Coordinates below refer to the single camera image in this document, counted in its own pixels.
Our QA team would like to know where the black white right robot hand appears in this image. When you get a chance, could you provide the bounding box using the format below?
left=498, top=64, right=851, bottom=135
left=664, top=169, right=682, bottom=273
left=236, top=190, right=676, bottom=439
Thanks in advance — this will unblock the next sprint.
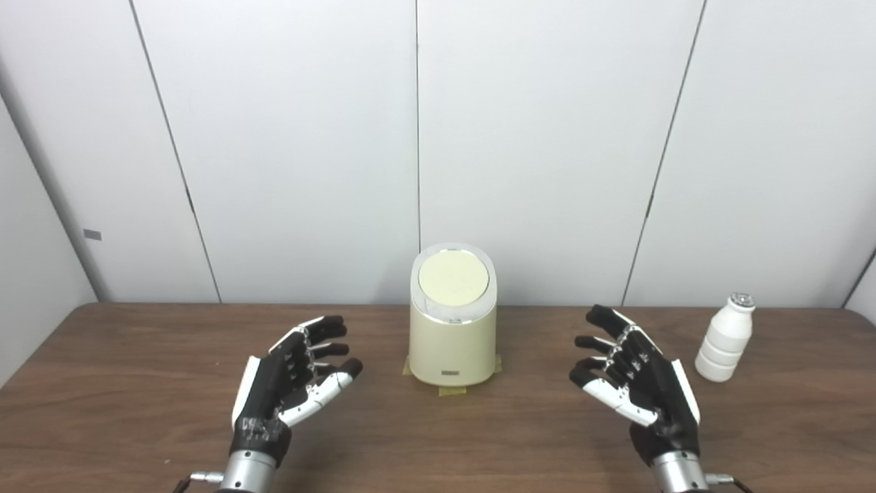
left=569, top=305, right=702, bottom=468

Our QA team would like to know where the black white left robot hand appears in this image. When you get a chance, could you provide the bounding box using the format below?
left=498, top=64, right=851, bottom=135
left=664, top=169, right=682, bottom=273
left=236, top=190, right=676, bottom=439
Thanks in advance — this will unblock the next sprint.
left=231, top=315, right=363, bottom=468

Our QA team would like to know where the small white plastic bottle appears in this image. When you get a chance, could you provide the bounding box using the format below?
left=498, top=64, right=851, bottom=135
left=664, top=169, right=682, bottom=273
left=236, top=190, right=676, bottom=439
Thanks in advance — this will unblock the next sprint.
left=695, top=293, right=756, bottom=382

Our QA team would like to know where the cream-colored lidded bin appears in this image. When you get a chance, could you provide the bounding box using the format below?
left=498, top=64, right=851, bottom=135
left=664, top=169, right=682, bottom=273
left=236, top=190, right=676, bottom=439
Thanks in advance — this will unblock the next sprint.
left=409, top=242, right=498, bottom=388

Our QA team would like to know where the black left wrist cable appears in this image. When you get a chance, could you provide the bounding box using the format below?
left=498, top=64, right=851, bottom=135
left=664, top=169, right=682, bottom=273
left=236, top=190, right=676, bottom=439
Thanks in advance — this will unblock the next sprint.
left=172, top=471, right=224, bottom=493

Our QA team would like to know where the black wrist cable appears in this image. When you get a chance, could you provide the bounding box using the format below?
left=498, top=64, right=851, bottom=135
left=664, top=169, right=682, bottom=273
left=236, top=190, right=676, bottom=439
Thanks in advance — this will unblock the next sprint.
left=172, top=471, right=224, bottom=493
left=705, top=472, right=755, bottom=493

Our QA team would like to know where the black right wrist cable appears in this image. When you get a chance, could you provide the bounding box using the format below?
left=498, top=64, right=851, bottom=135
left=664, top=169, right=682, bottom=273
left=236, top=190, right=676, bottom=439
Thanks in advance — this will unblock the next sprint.
left=705, top=472, right=755, bottom=493

